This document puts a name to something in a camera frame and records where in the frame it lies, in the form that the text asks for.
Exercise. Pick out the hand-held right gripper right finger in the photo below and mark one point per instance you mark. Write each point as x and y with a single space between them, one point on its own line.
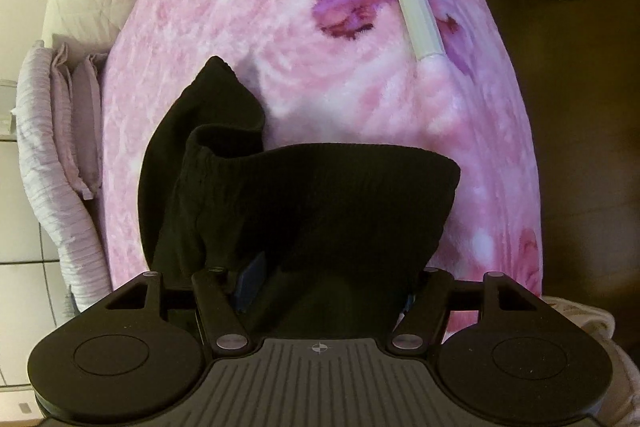
425 302

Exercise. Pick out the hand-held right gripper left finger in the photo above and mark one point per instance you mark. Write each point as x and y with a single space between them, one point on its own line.
248 278

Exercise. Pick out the black knit garment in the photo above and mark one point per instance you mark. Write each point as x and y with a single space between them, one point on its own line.
310 217

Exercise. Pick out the white fuzzy cloth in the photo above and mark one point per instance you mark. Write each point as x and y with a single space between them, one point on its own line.
600 347

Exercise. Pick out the lavender pillow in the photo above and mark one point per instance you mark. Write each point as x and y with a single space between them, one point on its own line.
64 107
90 117

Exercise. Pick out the lavender ribbed bedspread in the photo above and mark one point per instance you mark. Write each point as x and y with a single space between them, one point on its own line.
55 157

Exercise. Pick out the pink floral blanket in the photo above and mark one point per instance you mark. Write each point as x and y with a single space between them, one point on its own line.
310 32

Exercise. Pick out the white plastic tube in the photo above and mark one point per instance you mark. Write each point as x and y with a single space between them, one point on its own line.
419 23

